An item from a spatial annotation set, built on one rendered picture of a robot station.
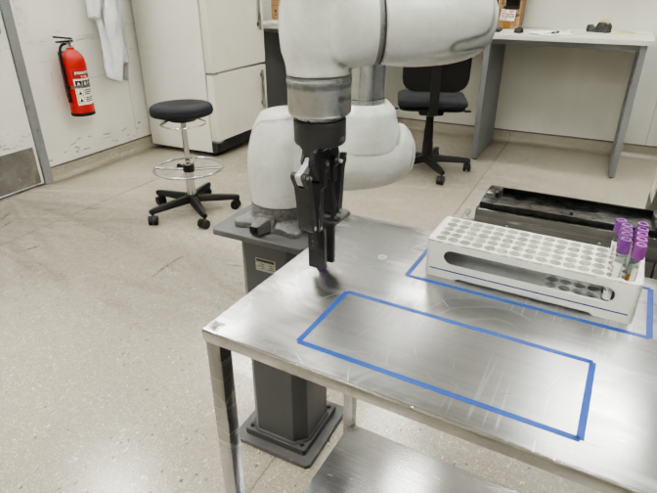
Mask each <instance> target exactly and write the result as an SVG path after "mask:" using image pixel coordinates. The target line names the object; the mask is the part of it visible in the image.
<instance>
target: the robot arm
mask: <svg viewBox="0 0 657 493"><path fill-rule="evenodd" d="M498 18H499V6H498V2H497V0H280V3H279V37H280V46H281V52H282V55H283V58H284V61H285V69H286V84H287V106H278V107H272V108H268V109H266V110H264V111H262V112H261V113H260V114H259V115H258V117H257V119H256V121H255V123H254V125H253V128H252V131H251V134H250V138H249V144H248V149H247V172H248V182H249V188H250V193H251V210H250V211H249V212H247V213H246V214H244V215H241V216H239V217H237V218H236V219H235V225H236V226H237V227H246V228H249V232H250V234H251V235H252V236H260V235H262V234H265V233H268V232H269V233H273V234H278V235H282V236H285V237H287V238H289V239H299V238H300V237H301V236H302V234H303V233H304V232H305V231H307V232H308V252H309V266H312V267H316V268H319V269H323V270H325V269H327V267H328V262H331V263H332V262H334V261H335V223H334V222H339V221H340V219H341V217H338V216H336V214H337V213H338V214H340V213H341V210H342V197H343V191H357V190H367V189H374V188H379V187H383V186H386V185H389V184H392V183H394V182H397V181H399V180H401V179H403V178H404V177H405V176H406V175H407V174H408V173H409V172H410V171H411V170H412V168H413V166H414V162H415V157H416V144H415V140H414V138H413V136H412V133H411V131H410V130H409V129H408V127H407V126H406V125H405V124H403V123H398V120H397V115H396V110H395V109H394V107H393V106H392V105H391V103H390V102H389V101H388V100H386V99H385V89H386V69H387V66H394V67H433V66H441V65H448V64H453V63H458V62H461V61H465V60H468V59H470V58H472V57H474V56H476V55H478V54H480V53H481V52H482V51H483V49H484V48H486V47H487V46H488V45H489V44H490V43H491V41H492V39H493V37H494V35H495V32H496V29H497V24H498Z"/></svg>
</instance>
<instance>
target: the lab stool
mask: <svg viewBox="0 0 657 493"><path fill-rule="evenodd" d="M212 112H213V107H212V104H211V103H209V102H207V101H204V100H196V99H182V100H171V101H164V102H159V103H156V104H153V105H152V106H150V108H149V113H150V116H151V117H152V118H156V119H161V120H164V121H163V122H164V123H163V122H161V123H160V124H159V126H160V127H162V128H165V129H173V130H181V131H182V139H183V147H184V155H185V156H184V157H175V158H172V159H168V160H165V161H162V162H160V163H158V164H157V165H155V166H154V167H153V174H154V175H155V176H157V177H159V178H163V179H168V180H186V186H187V193H186V192H177V191H168V190H156V194H157V195H158V197H156V198H155V201H156V203H157V205H158V206H156V207H153V208H152V209H150V210H149V214H151V215H152V216H148V222H149V225H153V224H154V225H158V217H157V215H155V214H156V213H160V212H162V211H165V210H168V209H172V208H175V207H178V206H181V205H185V204H188V203H190V204H191V206H192V207H193V208H194V209H195V210H196V212H197V213H198V214H199V215H200V217H202V218H201V219H199V220H198V222H197V225H198V226H199V228H203V229H208V228H209V227H210V221H209V220H207V219H206V217H207V213H206V211H205V209H204V207H203V206H202V204H201V202H211V201H227V200H232V202H231V208H232V209H238V208H239V207H240V206H241V201H240V195H238V194H211V192H212V191H211V189H210V186H211V184H210V182H205V183H204V184H203V185H201V186H200V187H198V188H197V189H196V182H195V179H200V178H205V177H209V176H212V175H214V174H217V173H218V172H220V171H221V170H222V169H223V168H224V163H223V162H222V161H221V160H219V159H217V158H214V157H190V150H189V142H188V134H187V129H193V128H198V127H201V126H203V125H205V124H206V121H205V120H204V119H201V118H202V117H205V116H208V115H210V114H212ZM197 119H199V120H202V121H204V124H202V125H199V126H195V127H188V128H187V126H186V122H192V121H195V120H197ZM168 121H170V122H174V123H180V124H181V128H168V127H163V126H161V125H163V124H165V123H166V122H168ZM191 158H192V159H193V160H192V161H191ZM196 158H202V159H210V160H214V161H217V162H219V163H220V164H221V166H207V167H195V164H194V162H195V160H196ZM180 159H184V160H185V161H184V163H183V164H181V163H177V167H160V166H161V165H163V164H165V163H167V162H170V161H175V160H180ZM156 169H164V170H183V172H185V173H184V174H183V175H182V177H168V176H163V175H160V174H157V173H156V172H155V170H156ZM204 169H218V170H216V171H214V172H211V173H208V174H204V175H200V176H195V175H194V171H195V170H204ZM166 197H169V198H172V199H176V200H173V201H170V202H167V200H166Z"/></svg>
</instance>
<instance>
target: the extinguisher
mask: <svg viewBox="0 0 657 493"><path fill-rule="evenodd" d="M55 43H62V44H61V45H60V46H59V52H58V57H59V62H60V66H61V71H62V75H63V80H64V84H65V89H66V96H67V98H68V102H69V106H70V110H71V115H72V116H89V115H93V114H95V113H96V111H95V107H94V102H93V97H92V92H91V87H90V82H89V76H88V71H87V66H86V63H85V60H84V57H83V56H82V55H81V54H80V53H79V52H78V51H76V50H75V49H74V47H73V45H74V44H73V40H62V41H55ZM65 45H67V46H66V50H65V51H62V47H63V46H65Z"/></svg>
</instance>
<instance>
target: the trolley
mask: <svg viewBox="0 0 657 493"><path fill-rule="evenodd" d="M432 233H433V231H428V230H423V229H419V228H415V227H411V226H406V225H401V224H397V223H392V222H387V221H383V220H378V219H373V218H369V217H365V216H361V215H356V214H350V215H349V216H347V217H346V218H345V219H344V220H342V221H341V222H340V223H338V224H337V225H336V226H335V261H334V262H332V263H331V262H328V267H327V270H325V271H319V270H318V269H317V268H316V267H312V266H309V252H308V247H307V248H306V249H304V250H303V251H302V252H300V253H299V254H298V255H297V256H295V257H294V258H293V259H291V260H290V261H289V262H288V263H287V264H286V265H285V266H283V267H282V268H281V269H279V270H278V271H277V272H275V273H274V274H273V275H272V276H270V277H269V278H268V279H266V280H265V281H264V282H262V283H261V284H260V285H259V286H257V287H256V288H255V289H253V290H252V291H250V292H249V293H248V294H247V295H245V296H244V297H243V298H241V299H240V300H239V301H237V302H236V303H235V304H234V305H232V306H231V307H230V308H228V309H227V310H226V311H224V312H223V313H222V314H221V315H219V316H218V317H217V318H215V319H214V320H213V321H211V322H210V323H209V324H208V325H206V326H205V327H204V328H202V330H201V331H202V338H203V340H205V341H206V348H207V356H208V364H209V371H210V378H211V386H212V394H213V401H214V409H215V417H216V424H217V431H218V439H219V447H220V455H221V463H222V470H223V477H224V485H225V493H246V491H245V482H244V472H243V462H242V453H241V435H240V425H239V416H238V406H237V396H236V388H235V378H234V368H233V358H232V351H234V352H236V353H238V354H241V355H243V356H246V357H248V358H251V359H254V360H256V361H259V362H262V363H264V364H267V365H269V366H272V367H275V368H277V369H280V370H282V371H285V372H288V373H290V374H293V375H296V376H298V377H301V378H303V379H305V380H308V381H312V382H314V383H317V384H320V385H322V386H325V387H328V388H330V389H333V390H335V391H338V392H341V393H343V434H342V436H341V437H340V439H339V440H338V442H337V443H336V445H335V446H334V448H333V449H332V450H331V452H330V453H329V455H328V457H327V458H326V460H325V461H324V462H323V464H322V465H321V467H320V468H319V470H318V471H317V473H316V474H315V475H314V477H313V478H312V480H311V481H310V483H309V484H308V486H307V487H306V488H305V490H304V491H303V493H521V492H518V491H516V490H513V489H511V488H508V487H506V486H504V485H501V484H499V483H497V482H495V481H492V480H490V479H487V478H485V477H482V476H480V475H477V474H475V473H473V472H470V471H466V470H464V469H461V468H459V467H456V466H454V465H451V464H449V463H447V462H444V461H442V460H439V459H437V458H434V457H432V456H429V455H427V454H424V453H422V452H419V451H418V450H416V449H413V448H411V447H408V446H406V445H403V444H401V443H398V442H396V441H393V440H391V439H389V438H386V437H384V436H381V435H379V434H376V433H374V432H371V431H369V430H366V429H364V428H362V427H359V426H356V408H357V399H359V400H361V401H364V402H367V403H369V404H372V405H374V406H376V407H379V408H381V409H384V410H387V411H389V412H392V413H394V414H397V415H400V416H402V417H405V418H408V419H410V420H413V421H415V422H418V423H421V424H423V425H426V426H430V427H433V428H435V429H438V430H441V431H443V432H446V433H448V434H450V435H453V436H455V437H458V438H460V439H463V440H466V441H468V442H471V443H474V444H476V445H479V446H481V447H484V448H487V449H489V450H492V451H494V452H497V453H500V454H502V455H505V456H508V457H510V458H512V459H514V460H517V461H520V462H522V463H525V464H527V465H530V466H533V467H535V468H538V469H540V470H543V471H547V472H550V473H553V474H555V475H558V476H560V477H563V478H566V479H568V480H571V481H573V482H576V483H579V484H581V485H584V486H587V487H588V488H591V489H593V490H596V491H599V492H601V493H657V280H655V279H650V278H646V277H644V282H643V287H642V291H641V294H640V297H639V300H638V303H637V307H636V310H635V314H634V317H633V321H632V323H631V324H623V323H620V322H616V321H612V320H608V319H604V318H600V317H596V316H592V315H591V313H587V312H583V311H579V310H575V309H571V308H568V307H564V306H560V305H556V304H552V303H548V302H544V301H540V300H537V299H533V298H529V297H525V296H521V295H517V294H513V293H509V292H505V291H498V290H494V289H490V288H486V287H482V286H478V285H474V284H471V283H467V282H463V281H459V280H454V281H453V280H449V279H445V278H441V277H437V276H433V275H429V274H427V273H425V267H426V256H427V247H428V237H429V236H430V235H431V234H432Z"/></svg>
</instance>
